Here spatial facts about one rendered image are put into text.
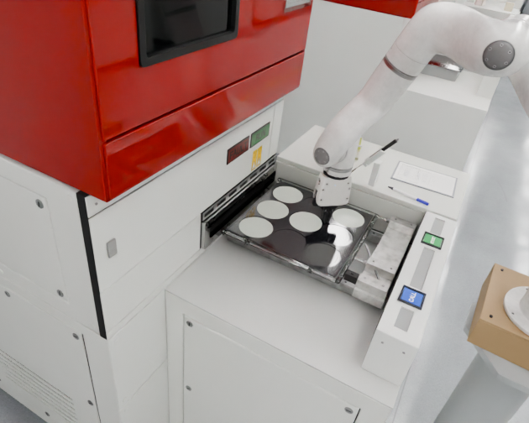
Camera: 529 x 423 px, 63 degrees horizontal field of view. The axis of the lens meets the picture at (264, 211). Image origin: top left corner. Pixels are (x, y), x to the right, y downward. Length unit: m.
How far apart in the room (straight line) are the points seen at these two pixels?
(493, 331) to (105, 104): 1.01
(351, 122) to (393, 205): 0.44
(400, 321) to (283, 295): 0.33
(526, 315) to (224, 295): 0.76
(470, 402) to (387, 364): 0.47
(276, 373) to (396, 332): 0.33
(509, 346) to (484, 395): 0.23
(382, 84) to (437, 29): 0.16
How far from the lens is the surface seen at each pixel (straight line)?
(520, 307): 1.29
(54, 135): 0.83
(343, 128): 1.10
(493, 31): 0.95
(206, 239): 1.26
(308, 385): 1.13
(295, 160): 1.53
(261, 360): 1.15
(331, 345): 1.12
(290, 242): 1.25
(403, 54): 1.06
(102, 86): 0.72
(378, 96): 1.10
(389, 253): 1.34
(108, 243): 0.92
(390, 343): 1.02
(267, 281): 1.23
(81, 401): 1.50
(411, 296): 1.10
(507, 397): 1.43
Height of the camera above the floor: 1.68
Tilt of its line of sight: 35 degrees down
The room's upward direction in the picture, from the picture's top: 8 degrees clockwise
